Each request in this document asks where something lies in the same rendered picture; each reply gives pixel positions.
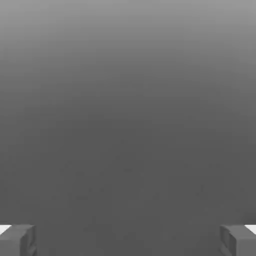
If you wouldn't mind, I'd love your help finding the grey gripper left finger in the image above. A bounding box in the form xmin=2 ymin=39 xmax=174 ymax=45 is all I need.
xmin=0 ymin=224 xmax=38 ymax=256

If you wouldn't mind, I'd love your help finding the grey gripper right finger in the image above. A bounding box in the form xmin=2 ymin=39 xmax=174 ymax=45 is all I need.
xmin=219 ymin=224 xmax=256 ymax=256

